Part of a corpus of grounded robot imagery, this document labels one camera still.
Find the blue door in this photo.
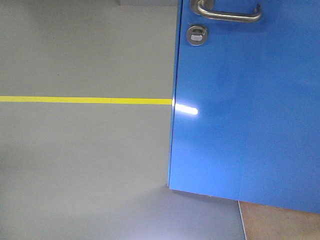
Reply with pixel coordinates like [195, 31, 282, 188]
[168, 0, 320, 213]

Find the silver door handle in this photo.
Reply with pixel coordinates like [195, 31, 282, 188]
[189, 0, 263, 23]

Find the silver door lock knob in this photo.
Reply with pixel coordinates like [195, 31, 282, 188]
[186, 25, 208, 46]

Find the wooden base platform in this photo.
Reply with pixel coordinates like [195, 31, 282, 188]
[238, 201, 320, 240]

